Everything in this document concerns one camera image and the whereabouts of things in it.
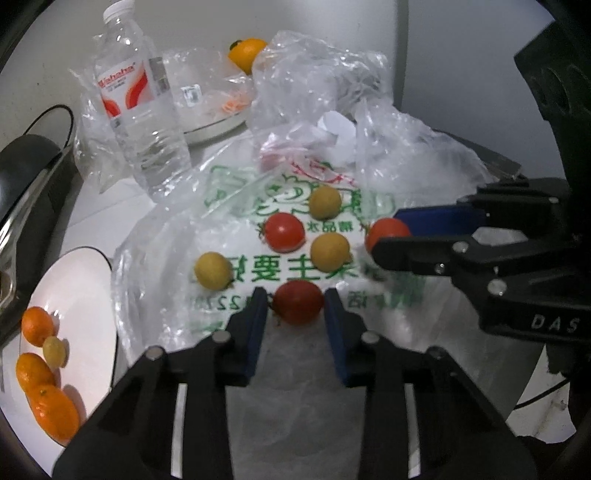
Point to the large orange with stem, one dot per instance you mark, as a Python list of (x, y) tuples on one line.
[(247, 53)]

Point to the clear plastic water bottle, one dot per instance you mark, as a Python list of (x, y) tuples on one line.
[(138, 120)]

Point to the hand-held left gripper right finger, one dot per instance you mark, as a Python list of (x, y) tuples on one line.
[(334, 332)]

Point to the stainless induction cooker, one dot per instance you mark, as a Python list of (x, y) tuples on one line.
[(51, 217)]

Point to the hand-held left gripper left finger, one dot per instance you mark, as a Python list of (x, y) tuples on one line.
[(256, 323)]

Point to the white plate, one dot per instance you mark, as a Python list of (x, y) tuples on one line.
[(83, 300)]

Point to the crumpled clear plastic bag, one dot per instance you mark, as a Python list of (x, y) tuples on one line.
[(314, 69)]

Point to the white round dish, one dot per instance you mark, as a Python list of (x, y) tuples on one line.
[(207, 129)]

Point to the crumpled white paper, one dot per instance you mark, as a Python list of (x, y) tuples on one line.
[(337, 129)]

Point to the green printed plastic bag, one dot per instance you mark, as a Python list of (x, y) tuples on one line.
[(221, 207)]

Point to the small tangerine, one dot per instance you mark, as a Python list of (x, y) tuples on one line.
[(38, 325), (53, 410), (32, 369)]

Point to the tan longan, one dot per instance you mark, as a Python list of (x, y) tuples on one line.
[(330, 251), (325, 202), (213, 270), (54, 350)]

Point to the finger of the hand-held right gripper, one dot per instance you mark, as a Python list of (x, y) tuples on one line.
[(411, 256), (438, 219)]

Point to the red cherry tomato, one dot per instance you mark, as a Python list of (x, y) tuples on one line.
[(285, 232), (387, 230), (298, 302)]

